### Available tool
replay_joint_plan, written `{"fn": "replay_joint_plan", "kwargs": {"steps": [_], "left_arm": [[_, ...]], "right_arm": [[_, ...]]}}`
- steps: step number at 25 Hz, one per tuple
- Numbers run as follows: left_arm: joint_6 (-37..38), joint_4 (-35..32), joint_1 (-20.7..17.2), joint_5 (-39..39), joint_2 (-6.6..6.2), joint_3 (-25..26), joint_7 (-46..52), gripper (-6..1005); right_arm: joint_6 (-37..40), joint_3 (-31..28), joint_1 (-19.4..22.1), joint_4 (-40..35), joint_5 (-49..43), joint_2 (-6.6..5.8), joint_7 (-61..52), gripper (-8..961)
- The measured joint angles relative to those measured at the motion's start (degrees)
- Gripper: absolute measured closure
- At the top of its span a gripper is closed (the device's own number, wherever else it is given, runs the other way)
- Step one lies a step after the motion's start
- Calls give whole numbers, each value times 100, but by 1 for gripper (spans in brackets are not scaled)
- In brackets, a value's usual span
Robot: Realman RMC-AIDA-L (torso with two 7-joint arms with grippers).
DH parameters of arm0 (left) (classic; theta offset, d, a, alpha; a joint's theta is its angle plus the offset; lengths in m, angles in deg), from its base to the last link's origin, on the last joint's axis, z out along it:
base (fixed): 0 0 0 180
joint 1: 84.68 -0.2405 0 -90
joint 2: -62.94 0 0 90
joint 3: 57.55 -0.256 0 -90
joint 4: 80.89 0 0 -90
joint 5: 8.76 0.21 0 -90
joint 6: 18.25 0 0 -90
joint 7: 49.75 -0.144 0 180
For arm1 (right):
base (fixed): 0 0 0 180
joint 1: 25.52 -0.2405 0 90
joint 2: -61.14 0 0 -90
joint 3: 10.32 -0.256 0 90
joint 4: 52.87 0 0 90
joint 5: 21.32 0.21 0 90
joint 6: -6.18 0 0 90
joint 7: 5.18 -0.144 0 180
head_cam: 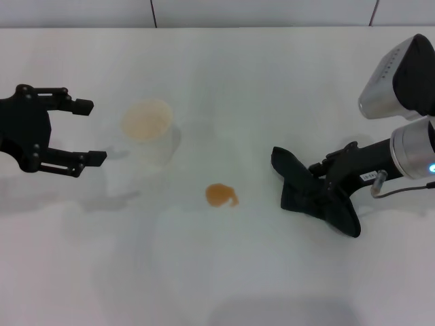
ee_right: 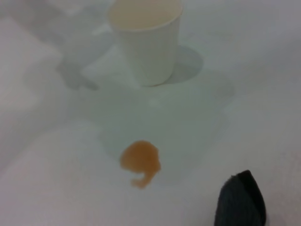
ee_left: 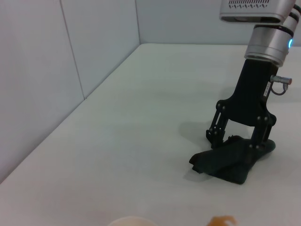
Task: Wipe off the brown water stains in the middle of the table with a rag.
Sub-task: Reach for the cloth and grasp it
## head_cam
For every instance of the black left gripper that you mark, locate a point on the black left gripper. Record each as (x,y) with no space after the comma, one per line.
(23,125)

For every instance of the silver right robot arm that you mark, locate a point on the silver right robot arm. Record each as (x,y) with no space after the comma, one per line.
(411,149)

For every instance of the brown water stain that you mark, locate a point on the brown water stain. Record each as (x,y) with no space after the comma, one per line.
(219,195)

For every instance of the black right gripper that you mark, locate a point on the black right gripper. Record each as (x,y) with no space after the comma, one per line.
(357,166)

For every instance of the white paper cup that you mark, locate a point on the white paper cup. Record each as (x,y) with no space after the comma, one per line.
(146,119)

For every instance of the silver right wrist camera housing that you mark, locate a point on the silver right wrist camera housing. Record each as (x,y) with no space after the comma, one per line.
(384,88)

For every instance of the dark blue rag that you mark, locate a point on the dark blue rag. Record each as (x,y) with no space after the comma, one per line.
(302,190)

